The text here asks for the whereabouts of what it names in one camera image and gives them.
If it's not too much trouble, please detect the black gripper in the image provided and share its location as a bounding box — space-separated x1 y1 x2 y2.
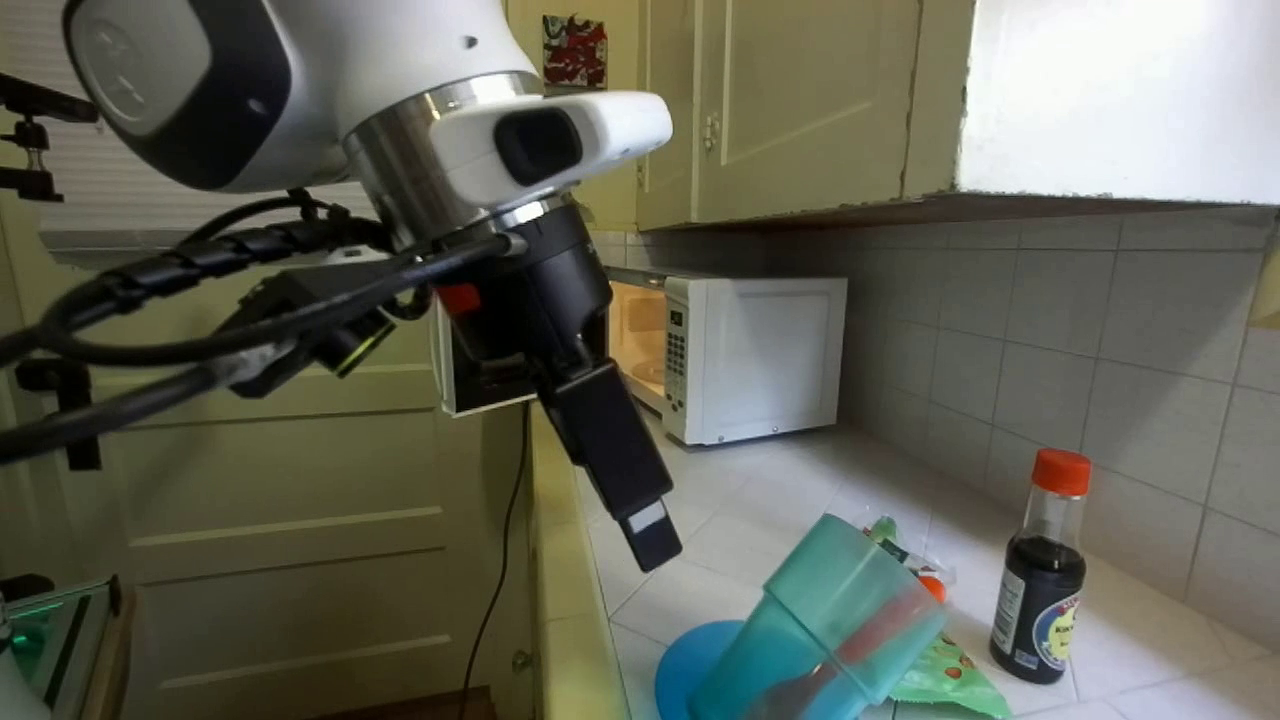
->
396 198 689 575

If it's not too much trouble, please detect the blue plastic bowl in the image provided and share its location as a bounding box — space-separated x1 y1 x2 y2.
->
653 617 752 720

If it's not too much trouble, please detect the teal translucent plastic cup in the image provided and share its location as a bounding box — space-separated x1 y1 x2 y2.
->
691 512 954 720

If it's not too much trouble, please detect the black glass microwave door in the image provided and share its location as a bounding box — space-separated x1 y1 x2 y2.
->
429 295 539 420

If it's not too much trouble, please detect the white microwave oven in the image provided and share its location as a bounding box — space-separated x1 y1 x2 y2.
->
605 265 852 454

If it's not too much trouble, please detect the clear plastic snack wrapper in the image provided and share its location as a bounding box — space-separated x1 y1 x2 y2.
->
866 516 962 604

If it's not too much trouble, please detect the brown wooden spoon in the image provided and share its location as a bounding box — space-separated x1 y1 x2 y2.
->
764 571 954 720

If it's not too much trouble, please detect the green snack bag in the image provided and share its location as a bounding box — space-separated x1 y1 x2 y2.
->
887 631 1017 720

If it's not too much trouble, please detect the soy sauce bottle red cap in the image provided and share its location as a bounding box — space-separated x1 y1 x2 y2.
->
989 450 1096 687

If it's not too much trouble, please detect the green lit box device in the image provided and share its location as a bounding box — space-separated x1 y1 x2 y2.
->
0 571 136 720

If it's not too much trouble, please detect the bright window pane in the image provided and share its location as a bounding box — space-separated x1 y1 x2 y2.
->
955 0 1280 212

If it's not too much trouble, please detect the black power cord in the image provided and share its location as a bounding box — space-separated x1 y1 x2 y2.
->
457 404 535 701

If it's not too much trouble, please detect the pale green wall cabinet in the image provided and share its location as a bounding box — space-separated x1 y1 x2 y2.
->
635 0 979 233

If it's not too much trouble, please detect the red wall picture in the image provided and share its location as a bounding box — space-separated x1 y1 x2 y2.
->
535 11 611 98

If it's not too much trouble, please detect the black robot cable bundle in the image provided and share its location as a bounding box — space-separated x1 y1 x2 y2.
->
0 188 530 472

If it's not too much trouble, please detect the black door handle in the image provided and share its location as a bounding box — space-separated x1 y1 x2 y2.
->
11 348 107 472

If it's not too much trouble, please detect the black camera clamp mount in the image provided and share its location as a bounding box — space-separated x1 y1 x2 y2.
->
0 74 106 209

